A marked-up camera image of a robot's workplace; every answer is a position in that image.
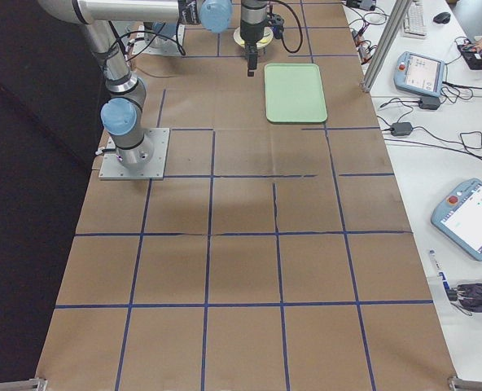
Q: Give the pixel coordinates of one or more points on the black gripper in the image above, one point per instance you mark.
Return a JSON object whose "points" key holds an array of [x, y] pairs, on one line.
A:
{"points": [[249, 34]]}

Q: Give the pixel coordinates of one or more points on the white round plate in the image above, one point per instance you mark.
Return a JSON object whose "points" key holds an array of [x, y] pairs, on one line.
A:
{"points": [[267, 34]]}

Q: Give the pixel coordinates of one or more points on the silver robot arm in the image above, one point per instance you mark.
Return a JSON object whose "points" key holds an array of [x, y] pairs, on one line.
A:
{"points": [[163, 38], [121, 116]]}

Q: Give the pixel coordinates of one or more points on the light green tray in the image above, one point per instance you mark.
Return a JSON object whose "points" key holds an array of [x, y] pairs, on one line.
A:
{"points": [[294, 94]]}

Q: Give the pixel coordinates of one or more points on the white keyboard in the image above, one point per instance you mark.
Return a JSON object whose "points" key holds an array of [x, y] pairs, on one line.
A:
{"points": [[414, 25]]}

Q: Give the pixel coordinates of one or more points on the black power adapter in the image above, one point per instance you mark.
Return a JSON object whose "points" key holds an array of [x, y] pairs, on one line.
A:
{"points": [[401, 129], [429, 103]]}

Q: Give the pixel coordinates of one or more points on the far teach pendant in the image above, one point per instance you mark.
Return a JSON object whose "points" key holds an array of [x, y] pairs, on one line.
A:
{"points": [[419, 74]]}

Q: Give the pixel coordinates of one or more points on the teach pendant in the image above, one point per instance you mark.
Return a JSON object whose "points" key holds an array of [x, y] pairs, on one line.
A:
{"points": [[459, 217], [419, 74]]}

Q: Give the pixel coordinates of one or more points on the black computer mouse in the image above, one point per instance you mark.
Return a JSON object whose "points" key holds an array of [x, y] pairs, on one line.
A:
{"points": [[442, 18]]}

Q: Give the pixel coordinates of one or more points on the near teach pendant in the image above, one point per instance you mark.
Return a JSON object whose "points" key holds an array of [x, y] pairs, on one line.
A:
{"points": [[459, 217]]}

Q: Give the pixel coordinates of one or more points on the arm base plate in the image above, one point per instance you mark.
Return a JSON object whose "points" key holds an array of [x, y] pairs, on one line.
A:
{"points": [[139, 43], [147, 161]]}

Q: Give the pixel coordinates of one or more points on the aluminium frame post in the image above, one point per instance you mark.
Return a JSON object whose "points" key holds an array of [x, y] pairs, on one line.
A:
{"points": [[397, 15]]}

